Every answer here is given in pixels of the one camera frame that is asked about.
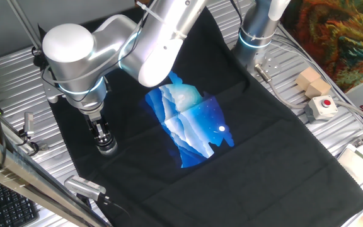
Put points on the grey emergency stop button box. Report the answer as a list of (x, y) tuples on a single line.
[(321, 108)]

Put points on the silver camera with label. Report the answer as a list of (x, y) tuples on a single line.
[(84, 186)]

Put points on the clear glass jar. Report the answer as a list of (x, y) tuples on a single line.
[(108, 150)]

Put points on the colourful painted cloth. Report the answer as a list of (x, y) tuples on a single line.
[(336, 38)]

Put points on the small silver camera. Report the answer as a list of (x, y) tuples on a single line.
[(28, 123)]

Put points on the light wooden block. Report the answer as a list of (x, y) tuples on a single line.
[(307, 77), (318, 89)]

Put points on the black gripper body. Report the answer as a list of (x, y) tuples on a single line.
[(95, 121)]

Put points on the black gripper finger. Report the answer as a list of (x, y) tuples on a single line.
[(106, 136), (95, 137)]

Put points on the black cloth with blue print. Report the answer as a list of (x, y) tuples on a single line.
[(232, 164)]

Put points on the aluminium frame beam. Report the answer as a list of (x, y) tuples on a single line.
[(17, 171)]

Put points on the white flat device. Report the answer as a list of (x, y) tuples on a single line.
[(361, 164)]

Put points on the thin metal rod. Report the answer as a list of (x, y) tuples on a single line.
[(24, 25)]

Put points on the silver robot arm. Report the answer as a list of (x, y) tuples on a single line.
[(74, 60)]

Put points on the black keyboard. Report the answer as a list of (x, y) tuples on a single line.
[(11, 206)]

